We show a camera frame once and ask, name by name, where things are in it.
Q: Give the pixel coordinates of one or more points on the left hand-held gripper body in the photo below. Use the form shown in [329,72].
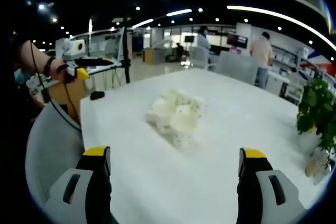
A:
[70,48]

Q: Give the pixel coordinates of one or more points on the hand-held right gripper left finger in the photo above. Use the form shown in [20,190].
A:
[78,197]

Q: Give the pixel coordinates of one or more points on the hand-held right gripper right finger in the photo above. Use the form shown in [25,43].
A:
[262,197]

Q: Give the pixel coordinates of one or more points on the white speckled paper cup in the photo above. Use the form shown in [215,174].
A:
[183,127]
[193,104]
[161,112]
[170,95]

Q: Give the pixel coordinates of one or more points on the person's left hand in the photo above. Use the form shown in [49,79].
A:
[61,73]

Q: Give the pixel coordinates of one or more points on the brown wooden cabinet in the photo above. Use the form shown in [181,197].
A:
[73,90]

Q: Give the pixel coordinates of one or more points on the small black object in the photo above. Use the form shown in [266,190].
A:
[97,95]

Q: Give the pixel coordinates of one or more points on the black tripod stand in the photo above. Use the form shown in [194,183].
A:
[127,51]

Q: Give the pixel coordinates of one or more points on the small wooden cabinet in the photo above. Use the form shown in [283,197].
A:
[148,55]

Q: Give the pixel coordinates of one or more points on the grey mesh chair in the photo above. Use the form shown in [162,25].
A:
[199,57]
[52,142]
[236,68]

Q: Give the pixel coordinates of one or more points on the clear glass jar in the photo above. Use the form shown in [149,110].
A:
[316,167]

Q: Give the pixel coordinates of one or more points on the white table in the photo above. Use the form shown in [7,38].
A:
[147,176]

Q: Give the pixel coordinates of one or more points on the green potted plant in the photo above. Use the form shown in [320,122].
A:
[315,103]

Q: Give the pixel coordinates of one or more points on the dark monitor screen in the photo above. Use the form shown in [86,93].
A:
[237,41]

